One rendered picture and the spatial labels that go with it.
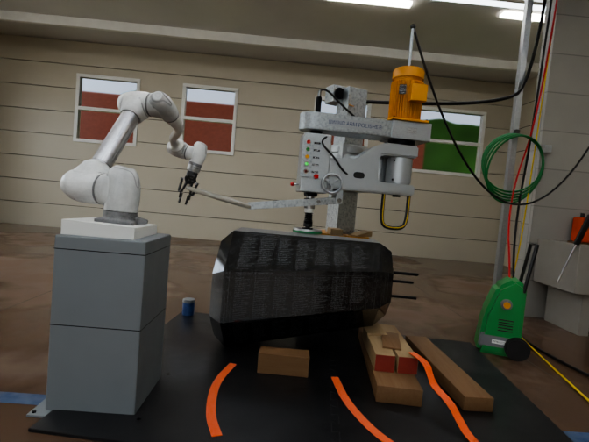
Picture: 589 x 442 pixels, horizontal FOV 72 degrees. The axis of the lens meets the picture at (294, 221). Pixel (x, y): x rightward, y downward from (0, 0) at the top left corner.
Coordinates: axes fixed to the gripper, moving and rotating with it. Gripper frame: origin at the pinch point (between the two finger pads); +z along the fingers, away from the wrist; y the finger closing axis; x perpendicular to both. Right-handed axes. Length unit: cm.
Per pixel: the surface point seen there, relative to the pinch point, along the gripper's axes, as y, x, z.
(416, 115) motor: 125, -62, -111
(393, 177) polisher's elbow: 127, -58, -63
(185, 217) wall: 183, 593, 51
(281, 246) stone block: 55, -56, 9
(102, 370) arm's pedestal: -37, -95, 82
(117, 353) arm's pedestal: -34, -97, 73
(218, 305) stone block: 26, -53, 55
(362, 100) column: 123, 6, -129
